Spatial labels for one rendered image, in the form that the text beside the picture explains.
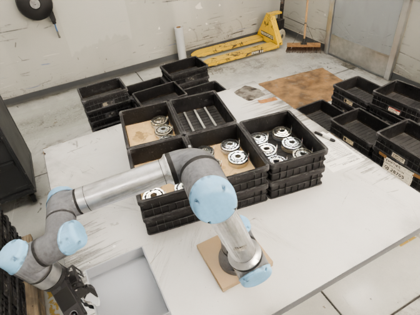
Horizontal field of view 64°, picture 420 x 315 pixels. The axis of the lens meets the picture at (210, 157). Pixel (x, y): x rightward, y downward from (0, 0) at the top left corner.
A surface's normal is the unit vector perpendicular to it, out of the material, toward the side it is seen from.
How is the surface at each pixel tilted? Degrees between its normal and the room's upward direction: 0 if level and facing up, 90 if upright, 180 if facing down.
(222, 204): 83
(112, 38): 90
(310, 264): 0
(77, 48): 90
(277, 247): 0
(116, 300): 1
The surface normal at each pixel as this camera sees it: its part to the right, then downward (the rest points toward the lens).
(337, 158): -0.08, -0.78
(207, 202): 0.28, 0.49
